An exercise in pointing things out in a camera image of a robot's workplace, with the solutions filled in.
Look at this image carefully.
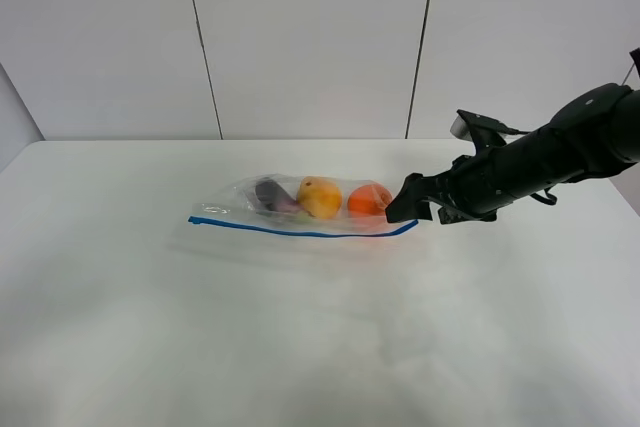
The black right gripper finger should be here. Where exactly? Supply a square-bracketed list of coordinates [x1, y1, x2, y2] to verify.
[385, 191, 433, 222]
[398, 173, 435, 197]

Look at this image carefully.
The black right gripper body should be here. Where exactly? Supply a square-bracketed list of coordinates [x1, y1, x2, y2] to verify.
[434, 154, 497, 225]

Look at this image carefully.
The clear zip bag blue zipper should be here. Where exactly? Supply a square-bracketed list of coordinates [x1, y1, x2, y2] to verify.
[187, 174, 418, 239]

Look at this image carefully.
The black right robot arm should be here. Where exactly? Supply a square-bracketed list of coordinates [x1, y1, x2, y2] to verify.
[385, 83, 639, 225]

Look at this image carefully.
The orange toy tangerine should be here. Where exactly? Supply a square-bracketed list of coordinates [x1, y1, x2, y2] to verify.
[347, 183, 393, 217]

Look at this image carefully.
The yellow toy pear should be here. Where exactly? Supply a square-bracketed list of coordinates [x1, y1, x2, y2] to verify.
[296, 176, 343, 220]

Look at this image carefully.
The purple toy eggplant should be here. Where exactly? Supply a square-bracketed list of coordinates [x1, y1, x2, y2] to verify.
[254, 178, 303, 214]

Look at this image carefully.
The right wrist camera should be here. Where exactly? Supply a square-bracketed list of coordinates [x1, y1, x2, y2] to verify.
[450, 109, 527, 153]

